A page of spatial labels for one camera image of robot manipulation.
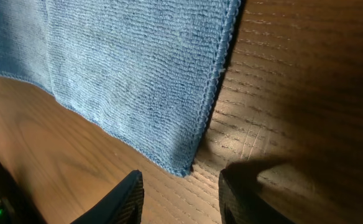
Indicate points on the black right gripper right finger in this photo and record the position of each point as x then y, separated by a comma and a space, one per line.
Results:
239, 200

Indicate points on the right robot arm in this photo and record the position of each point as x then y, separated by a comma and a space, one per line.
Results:
15, 207

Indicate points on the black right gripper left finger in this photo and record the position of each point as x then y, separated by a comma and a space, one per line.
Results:
122, 205

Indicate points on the blue microfiber cloth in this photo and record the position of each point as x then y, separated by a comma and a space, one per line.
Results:
146, 72

